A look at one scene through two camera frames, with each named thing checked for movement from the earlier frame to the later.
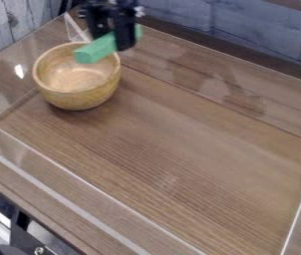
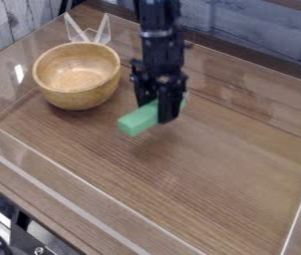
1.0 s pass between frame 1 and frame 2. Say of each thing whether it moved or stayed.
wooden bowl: stayed
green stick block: moved
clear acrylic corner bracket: stayed
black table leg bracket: stayed
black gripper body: moved
